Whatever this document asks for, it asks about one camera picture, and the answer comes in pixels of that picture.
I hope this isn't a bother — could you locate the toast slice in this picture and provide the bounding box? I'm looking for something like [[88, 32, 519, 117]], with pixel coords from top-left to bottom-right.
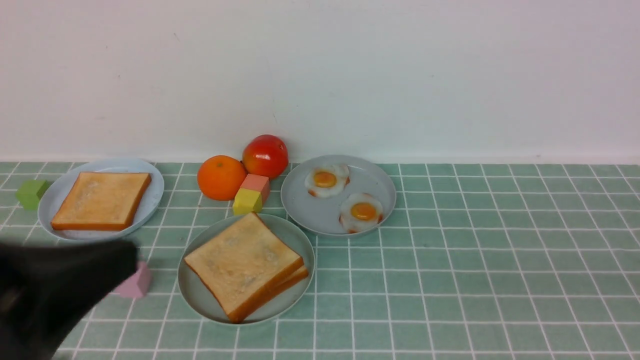
[[183, 212, 305, 323], [50, 171, 152, 231], [246, 265, 309, 318]]

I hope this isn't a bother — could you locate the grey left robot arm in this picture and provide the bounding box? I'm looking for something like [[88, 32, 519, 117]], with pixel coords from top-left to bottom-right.
[[0, 239, 138, 360]]

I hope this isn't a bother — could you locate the back fried egg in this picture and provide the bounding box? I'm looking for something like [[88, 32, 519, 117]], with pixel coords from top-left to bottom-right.
[[304, 164, 350, 199]]

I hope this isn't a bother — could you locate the fried egg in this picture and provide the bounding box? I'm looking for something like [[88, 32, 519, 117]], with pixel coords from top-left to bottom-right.
[[338, 193, 385, 234], [304, 164, 350, 199]]

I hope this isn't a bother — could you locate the grey egg plate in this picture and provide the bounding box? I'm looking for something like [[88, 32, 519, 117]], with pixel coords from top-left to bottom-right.
[[279, 154, 397, 238]]

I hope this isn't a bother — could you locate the front fried egg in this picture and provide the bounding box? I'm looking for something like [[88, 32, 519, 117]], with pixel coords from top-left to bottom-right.
[[338, 193, 385, 234]]

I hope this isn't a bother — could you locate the red tomato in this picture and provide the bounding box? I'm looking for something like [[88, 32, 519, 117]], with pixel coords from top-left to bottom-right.
[[242, 134, 290, 180]]

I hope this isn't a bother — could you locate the salmon wooden block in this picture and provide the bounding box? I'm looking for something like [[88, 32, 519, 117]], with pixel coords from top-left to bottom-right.
[[240, 173, 271, 205]]

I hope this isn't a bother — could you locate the yellow wooden block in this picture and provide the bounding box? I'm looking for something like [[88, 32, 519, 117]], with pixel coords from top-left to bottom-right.
[[232, 187, 263, 216]]

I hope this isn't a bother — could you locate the orange fruit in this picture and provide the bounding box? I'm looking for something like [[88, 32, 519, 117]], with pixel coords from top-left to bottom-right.
[[196, 155, 247, 202]]

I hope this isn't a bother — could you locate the green centre plate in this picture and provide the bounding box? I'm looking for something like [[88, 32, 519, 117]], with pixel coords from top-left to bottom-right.
[[177, 213, 317, 326]]

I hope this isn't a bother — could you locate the pink wooden cube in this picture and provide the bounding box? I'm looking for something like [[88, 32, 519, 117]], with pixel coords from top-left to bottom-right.
[[114, 260, 153, 299]]

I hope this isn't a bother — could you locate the light blue bread plate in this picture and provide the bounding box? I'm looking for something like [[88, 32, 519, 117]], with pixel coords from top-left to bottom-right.
[[38, 157, 164, 243]]

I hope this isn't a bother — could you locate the green wooden cube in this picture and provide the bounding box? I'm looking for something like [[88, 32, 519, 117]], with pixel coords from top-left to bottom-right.
[[14, 179, 51, 211]]

